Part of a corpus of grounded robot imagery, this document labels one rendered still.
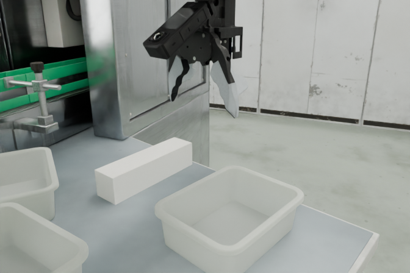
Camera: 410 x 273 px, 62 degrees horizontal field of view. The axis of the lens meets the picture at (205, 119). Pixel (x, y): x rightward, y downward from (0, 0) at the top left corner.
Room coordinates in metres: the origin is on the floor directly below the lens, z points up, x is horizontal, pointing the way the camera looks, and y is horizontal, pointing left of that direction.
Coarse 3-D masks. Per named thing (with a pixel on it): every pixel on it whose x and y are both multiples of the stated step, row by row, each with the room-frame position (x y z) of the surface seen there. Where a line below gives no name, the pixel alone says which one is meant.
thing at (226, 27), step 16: (208, 0) 0.55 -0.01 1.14; (224, 0) 0.58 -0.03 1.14; (224, 16) 0.58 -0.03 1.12; (208, 32) 0.53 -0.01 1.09; (224, 32) 0.55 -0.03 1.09; (240, 32) 0.58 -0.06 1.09; (192, 48) 0.55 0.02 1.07; (208, 48) 0.53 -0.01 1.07; (240, 48) 0.58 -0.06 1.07; (208, 64) 0.55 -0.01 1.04
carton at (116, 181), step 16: (160, 144) 0.77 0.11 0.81; (176, 144) 0.77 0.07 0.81; (128, 160) 0.68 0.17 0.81; (144, 160) 0.68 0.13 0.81; (160, 160) 0.70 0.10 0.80; (176, 160) 0.74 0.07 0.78; (96, 176) 0.64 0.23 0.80; (112, 176) 0.61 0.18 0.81; (128, 176) 0.63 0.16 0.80; (144, 176) 0.66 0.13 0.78; (160, 176) 0.70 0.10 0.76; (112, 192) 0.60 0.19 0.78; (128, 192) 0.63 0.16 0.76
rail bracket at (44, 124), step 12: (36, 72) 0.78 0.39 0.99; (12, 84) 0.82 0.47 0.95; (24, 84) 0.80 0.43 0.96; (36, 84) 0.78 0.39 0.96; (48, 84) 0.78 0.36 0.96; (24, 120) 0.81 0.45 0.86; (36, 120) 0.81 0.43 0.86; (48, 120) 0.78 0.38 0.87; (24, 132) 0.83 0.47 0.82; (48, 132) 0.77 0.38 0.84; (24, 144) 0.82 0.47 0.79
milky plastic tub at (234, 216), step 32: (192, 192) 0.54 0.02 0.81; (224, 192) 0.60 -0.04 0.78; (256, 192) 0.58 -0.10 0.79; (288, 192) 0.54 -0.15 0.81; (192, 224) 0.53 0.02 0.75; (224, 224) 0.53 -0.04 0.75; (256, 224) 0.53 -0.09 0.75; (288, 224) 0.50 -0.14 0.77; (192, 256) 0.43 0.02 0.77; (224, 256) 0.39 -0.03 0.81; (256, 256) 0.43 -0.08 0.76
